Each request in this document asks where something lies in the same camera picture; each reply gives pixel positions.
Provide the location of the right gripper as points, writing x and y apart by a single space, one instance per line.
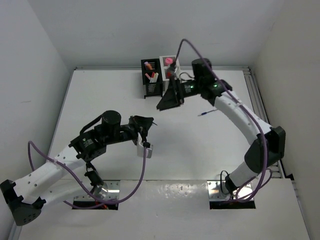
173 99

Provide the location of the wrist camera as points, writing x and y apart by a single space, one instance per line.
177 69
144 148

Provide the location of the pink purple eraser block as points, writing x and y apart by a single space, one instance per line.
167 61

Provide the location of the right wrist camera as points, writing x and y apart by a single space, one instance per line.
177 69

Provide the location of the black slotted pen holder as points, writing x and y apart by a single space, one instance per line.
151 89

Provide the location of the red cap white marker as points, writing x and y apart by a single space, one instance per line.
152 77

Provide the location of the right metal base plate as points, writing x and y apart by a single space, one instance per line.
217 191

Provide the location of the red grip gel pen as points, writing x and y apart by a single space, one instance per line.
171 70

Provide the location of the blue ballpoint pen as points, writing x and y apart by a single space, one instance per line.
207 112

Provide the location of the white slotted pen holder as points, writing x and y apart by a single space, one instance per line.
165 79

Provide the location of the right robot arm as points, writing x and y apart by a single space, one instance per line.
267 143

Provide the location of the orange cap highlighter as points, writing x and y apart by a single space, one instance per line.
148 66

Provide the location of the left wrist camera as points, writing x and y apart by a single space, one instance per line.
144 148

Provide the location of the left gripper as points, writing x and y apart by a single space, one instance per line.
146 122

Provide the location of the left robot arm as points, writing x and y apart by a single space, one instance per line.
71 171

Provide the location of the metal base plate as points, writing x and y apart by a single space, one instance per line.
217 191
109 190

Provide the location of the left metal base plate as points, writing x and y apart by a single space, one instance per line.
109 190

